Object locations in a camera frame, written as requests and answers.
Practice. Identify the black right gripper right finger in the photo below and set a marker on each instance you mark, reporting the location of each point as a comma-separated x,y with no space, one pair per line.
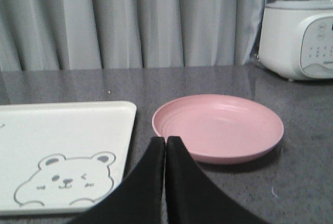
191,197

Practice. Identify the pink round plate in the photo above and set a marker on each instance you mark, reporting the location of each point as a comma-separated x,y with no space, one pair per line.
220,129

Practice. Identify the grey pleated curtain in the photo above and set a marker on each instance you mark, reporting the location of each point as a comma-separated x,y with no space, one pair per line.
115,34

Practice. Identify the white bear serving tray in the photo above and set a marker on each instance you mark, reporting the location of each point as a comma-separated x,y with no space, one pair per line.
60,158

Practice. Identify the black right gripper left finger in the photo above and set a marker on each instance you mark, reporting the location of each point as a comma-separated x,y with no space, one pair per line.
138,197

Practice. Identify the white blender appliance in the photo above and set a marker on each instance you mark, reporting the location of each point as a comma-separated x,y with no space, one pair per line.
296,39

